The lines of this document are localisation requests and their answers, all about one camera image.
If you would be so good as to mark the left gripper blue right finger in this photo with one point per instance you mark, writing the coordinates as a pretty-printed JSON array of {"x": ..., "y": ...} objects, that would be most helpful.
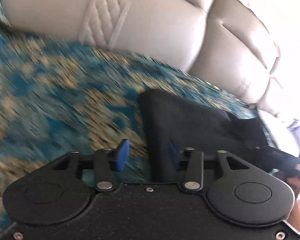
[{"x": 185, "y": 168}]

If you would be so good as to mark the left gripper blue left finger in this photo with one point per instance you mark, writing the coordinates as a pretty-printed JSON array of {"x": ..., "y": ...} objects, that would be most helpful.
[{"x": 107, "y": 161}]

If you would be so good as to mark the black pants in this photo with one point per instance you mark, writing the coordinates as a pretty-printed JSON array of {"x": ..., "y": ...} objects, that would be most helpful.
[{"x": 172, "y": 124}]

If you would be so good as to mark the person's right hand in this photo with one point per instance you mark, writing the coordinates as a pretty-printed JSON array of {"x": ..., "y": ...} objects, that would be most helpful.
[{"x": 294, "y": 217}]

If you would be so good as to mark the teal paisley patterned throw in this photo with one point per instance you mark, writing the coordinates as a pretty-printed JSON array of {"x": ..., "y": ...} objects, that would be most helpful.
[{"x": 59, "y": 95}]

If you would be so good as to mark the beige leather sofa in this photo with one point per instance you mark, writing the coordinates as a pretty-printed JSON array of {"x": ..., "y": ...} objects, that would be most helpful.
[{"x": 250, "y": 48}]

